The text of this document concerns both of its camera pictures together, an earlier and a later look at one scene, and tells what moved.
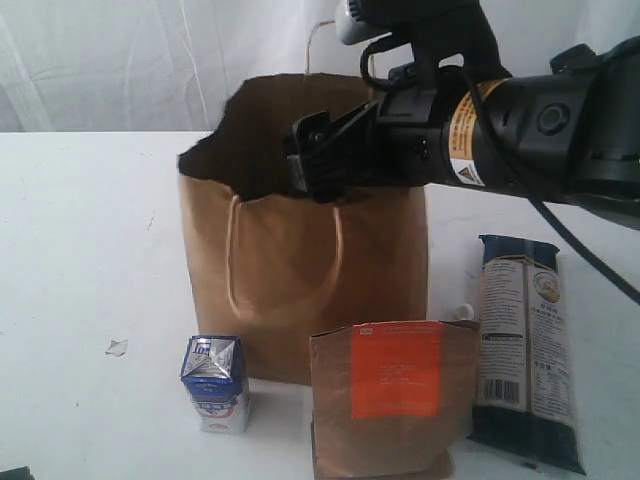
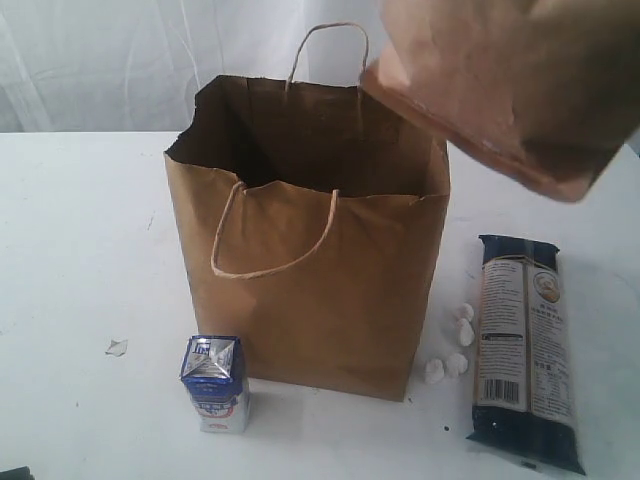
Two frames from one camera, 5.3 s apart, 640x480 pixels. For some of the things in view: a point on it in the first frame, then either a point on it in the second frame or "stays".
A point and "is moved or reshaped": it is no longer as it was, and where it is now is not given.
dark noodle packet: x=525 y=397 stays
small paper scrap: x=117 y=348 stays
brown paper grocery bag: x=269 y=261 is moved or reshaped
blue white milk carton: x=213 y=372 stays
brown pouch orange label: x=390 y=401 to x=541 y=94
